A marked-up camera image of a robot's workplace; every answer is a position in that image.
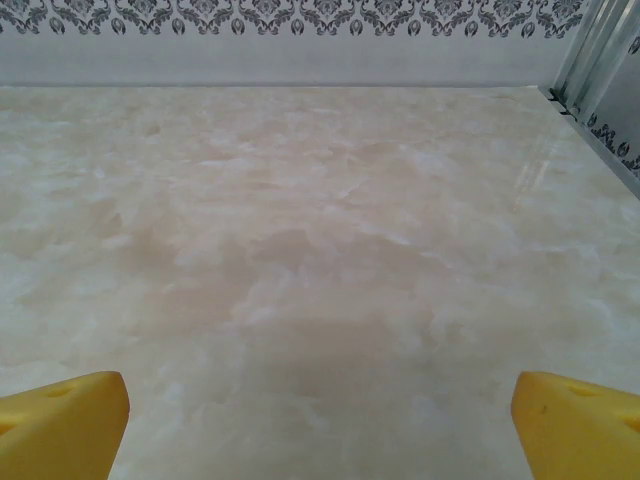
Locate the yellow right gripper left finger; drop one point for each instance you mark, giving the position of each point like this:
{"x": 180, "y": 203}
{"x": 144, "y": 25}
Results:
{"x": 60, "y": 430}

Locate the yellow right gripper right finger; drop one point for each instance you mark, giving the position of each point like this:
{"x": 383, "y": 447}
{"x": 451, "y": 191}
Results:
{"x": 580, "y": 435}

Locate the aluminium frame post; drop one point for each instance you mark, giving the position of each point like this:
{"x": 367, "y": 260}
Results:
{"x": 595, "y": 50}

